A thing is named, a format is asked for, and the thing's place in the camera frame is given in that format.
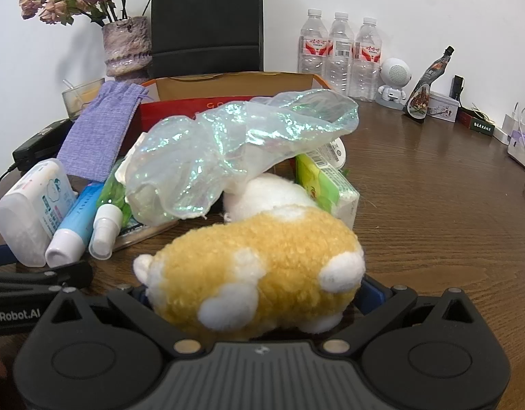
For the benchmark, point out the iridescent sheer pouch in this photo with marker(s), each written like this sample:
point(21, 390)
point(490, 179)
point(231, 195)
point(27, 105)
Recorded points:
point(228, 145)

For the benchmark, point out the clear water bottle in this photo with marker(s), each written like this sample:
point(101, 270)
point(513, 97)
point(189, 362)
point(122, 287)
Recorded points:
point(366, 59)
point(340, 51)
point(313, 47)

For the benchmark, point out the black sauce pouch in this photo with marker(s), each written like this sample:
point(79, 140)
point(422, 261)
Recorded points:
point(424, 89)

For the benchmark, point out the wooden desktop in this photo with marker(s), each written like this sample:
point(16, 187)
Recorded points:
point(437, 222)

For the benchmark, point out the black paper bag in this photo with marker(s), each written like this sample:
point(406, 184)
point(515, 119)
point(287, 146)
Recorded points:
point(207, 21)

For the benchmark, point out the green tissue pack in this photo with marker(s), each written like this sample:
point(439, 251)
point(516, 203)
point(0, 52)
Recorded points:
point(330, 188)

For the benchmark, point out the glass cup with yellow candle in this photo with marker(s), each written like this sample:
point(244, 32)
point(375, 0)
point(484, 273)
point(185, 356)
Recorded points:
point(81, 98)

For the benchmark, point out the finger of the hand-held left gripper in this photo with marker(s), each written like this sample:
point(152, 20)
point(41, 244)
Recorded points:
point(53, 275)

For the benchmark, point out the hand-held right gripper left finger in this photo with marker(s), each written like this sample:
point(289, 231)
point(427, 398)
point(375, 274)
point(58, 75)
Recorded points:
point(130, 307)

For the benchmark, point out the white and purple box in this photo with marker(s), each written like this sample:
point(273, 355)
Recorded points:
point(522, 151)

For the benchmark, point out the orange cardboard box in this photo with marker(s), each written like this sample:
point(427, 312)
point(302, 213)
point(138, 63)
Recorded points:
point(190, 94)

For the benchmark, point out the white robot speaker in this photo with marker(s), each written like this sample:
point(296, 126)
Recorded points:
point(394, 83)

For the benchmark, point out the purple textured vase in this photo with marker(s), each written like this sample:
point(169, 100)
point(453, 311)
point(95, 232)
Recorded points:
point(127, 47)

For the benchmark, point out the yellow and white plush toy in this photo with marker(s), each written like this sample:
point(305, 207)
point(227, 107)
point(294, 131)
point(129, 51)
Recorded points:
point(262, 264)

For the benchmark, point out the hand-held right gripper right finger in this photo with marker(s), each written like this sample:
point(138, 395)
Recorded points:
point(375, 297)

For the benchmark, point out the green packet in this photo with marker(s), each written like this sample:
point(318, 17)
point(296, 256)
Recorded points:
point(113, 196)

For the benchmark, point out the white charger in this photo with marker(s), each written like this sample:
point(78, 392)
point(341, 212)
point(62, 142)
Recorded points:
point(506, 130)

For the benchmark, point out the small black device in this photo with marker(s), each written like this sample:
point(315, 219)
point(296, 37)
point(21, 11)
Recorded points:
point(458, 89)

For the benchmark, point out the white plastic container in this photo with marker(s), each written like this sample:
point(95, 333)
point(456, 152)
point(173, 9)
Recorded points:
point(30, 213)

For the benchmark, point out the blue and white tube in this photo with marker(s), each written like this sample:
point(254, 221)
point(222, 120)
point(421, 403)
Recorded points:
point(74, 226)

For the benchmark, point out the dark red box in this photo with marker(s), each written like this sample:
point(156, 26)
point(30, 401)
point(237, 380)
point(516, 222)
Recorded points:
point(476, 121)

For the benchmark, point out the white round container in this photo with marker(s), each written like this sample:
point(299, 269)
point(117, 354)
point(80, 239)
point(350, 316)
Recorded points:
point(338, 151)

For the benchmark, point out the black power adapter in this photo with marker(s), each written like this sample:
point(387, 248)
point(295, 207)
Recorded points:
point(40, 143)

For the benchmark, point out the purple cloth pouch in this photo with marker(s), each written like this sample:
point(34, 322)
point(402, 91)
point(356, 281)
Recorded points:
point(98, 132)

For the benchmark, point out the white tin box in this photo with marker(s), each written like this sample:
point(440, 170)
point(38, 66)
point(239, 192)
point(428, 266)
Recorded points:
point(442, 104)

